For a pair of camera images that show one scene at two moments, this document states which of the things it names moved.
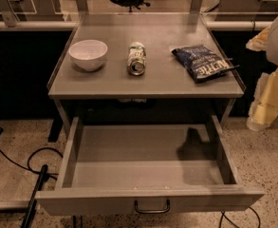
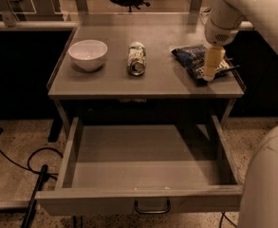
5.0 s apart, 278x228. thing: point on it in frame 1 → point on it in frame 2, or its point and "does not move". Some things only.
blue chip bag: [202, 64] does not move
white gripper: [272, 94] → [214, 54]
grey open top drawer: [144, 169] does not move
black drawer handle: [158, 211] does not move
